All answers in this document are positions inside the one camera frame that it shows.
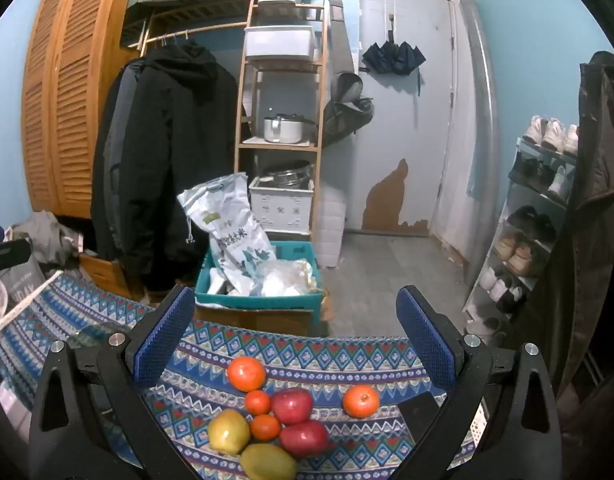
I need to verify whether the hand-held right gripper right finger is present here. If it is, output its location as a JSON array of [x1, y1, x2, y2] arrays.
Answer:
[[387, 285, 562, 480]]

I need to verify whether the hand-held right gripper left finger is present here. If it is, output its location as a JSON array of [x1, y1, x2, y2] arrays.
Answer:
[[28, 284, 198, 480]]

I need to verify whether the dark glass plate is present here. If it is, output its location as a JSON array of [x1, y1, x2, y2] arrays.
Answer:
[[67, 324, 133, 351]]

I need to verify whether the medium orange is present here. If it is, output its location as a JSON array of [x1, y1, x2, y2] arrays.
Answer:
[[342, 385, 381, 419]]

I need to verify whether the large orange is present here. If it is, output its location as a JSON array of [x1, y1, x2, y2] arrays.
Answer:
[[227, 356, 267, 393]]

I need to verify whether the small orange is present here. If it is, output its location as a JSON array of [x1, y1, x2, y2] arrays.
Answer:
[[244, 390, 272, 416], [250, 414, 281, 442]]

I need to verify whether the yellow pear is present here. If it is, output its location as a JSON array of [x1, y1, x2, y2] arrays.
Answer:
[[208, 408, 251, 455]]

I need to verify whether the red apple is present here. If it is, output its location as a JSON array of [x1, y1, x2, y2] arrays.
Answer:
[[270, 388, 314, 425], [279, 420, 331, 458]]

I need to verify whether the green pear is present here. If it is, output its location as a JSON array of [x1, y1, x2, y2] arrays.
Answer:
[[239, 443, 298, 480]]

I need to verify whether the grey printed bag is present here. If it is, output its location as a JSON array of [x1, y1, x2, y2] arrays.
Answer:
[[0, 255, 49, 311]]

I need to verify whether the grey crumpled cloth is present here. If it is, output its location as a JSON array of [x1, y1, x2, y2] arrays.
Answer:
[[10, 210, 83, 268]]

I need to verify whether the black phone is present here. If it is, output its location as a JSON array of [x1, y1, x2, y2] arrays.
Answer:
[[398, 391, 450, 441]]

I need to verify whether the brown cardboard box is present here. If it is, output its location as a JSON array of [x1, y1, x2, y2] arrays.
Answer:
[[193, 287, 334, 338]]

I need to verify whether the white perforated object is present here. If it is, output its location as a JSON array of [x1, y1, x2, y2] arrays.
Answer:
[[469, 402, 489, 443]]

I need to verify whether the teal plastic crate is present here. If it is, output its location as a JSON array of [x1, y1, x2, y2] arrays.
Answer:
[[194, 240, 324, 311]]

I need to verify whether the blue patterned tablecloth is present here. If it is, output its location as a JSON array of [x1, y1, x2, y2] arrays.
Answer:
[[0, 269, 488, 480]]

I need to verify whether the white rice bag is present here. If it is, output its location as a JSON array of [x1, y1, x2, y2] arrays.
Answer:
[[177, 172, 278, 296]]

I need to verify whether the shoe rack with shoes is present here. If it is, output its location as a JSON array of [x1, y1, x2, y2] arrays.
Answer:
[[464, 115, 581, 336]]

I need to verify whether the clear plastic bag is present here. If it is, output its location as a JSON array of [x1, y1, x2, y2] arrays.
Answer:
[[254, 258, 320, 297]]

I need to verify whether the white shoe rack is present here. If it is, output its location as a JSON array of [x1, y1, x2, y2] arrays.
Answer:
[[462, 137, 580, 341]]

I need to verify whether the white ribbed storage box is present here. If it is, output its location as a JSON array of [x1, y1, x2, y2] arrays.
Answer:
[[314, 195, 348, 268]]

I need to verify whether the dark grey jacket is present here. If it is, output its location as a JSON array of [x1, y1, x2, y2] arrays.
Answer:
[[90, 57, 144, 263]]

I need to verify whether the wooden louvered wardrobe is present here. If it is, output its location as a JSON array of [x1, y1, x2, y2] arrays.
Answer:
[[21, 0, 143, 218]]

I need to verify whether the white perforated basket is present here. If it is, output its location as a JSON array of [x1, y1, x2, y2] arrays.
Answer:
[[248, 176, 315, 235]]

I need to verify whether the black hooded jacket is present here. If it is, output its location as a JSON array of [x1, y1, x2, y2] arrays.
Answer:
[[120, 40, 240, 292]]

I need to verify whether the steel pot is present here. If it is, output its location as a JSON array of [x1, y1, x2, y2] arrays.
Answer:
[[263, 161, 313, 188]]

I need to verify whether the grey door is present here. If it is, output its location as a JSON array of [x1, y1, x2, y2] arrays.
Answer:
[[359, 0, 458, 238]]

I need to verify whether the dark brown coat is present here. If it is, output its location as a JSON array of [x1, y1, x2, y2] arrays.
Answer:
[[507, 50, 614, 403]]

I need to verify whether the metal pipe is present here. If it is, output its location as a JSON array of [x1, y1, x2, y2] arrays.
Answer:
[[457, 0, 502, 286]]

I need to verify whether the wooden ladder shelf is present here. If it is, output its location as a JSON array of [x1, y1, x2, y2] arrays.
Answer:
[[234, 0, 330, 242]]

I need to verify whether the grey long bag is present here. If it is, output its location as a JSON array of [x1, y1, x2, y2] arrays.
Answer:
[[319, 0, 375, 149]]

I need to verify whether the wooden clothes rack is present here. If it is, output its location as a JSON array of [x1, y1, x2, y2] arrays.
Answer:
[[120, 0, 253, 56]]

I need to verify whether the navy folded umbrella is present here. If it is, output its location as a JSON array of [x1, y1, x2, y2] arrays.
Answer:
[[361, 40, 427, 96]]

